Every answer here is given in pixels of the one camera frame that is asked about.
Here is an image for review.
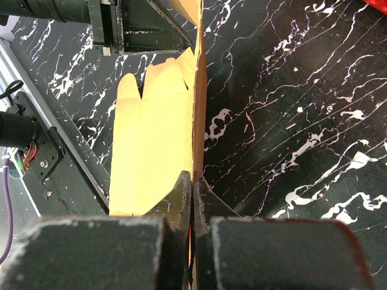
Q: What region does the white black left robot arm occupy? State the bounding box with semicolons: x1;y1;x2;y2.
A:
1;0;192;56

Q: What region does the red plastic shopping basket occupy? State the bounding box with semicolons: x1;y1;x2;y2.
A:
363;0;387;15

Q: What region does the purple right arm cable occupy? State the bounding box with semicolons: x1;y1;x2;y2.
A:
0;150;25;265

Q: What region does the brown cardboard box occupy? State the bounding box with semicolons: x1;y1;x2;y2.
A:
109;1;207;289

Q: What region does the aluminium frame rail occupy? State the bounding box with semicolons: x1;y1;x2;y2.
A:
1;40;64;215

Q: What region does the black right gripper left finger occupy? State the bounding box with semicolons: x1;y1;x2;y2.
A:
1;171;191;289

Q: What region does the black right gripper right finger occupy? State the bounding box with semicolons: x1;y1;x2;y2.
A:
193;173;376;289

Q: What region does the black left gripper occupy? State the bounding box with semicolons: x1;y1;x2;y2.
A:
88;0;192;55

